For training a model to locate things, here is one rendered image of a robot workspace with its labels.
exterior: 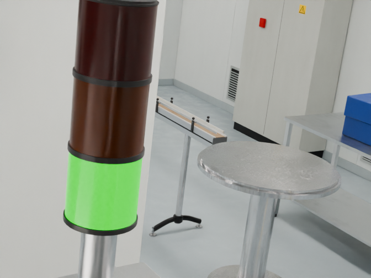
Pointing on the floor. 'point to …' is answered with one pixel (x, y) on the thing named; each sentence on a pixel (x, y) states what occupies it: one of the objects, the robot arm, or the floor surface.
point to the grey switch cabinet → (289, 68)
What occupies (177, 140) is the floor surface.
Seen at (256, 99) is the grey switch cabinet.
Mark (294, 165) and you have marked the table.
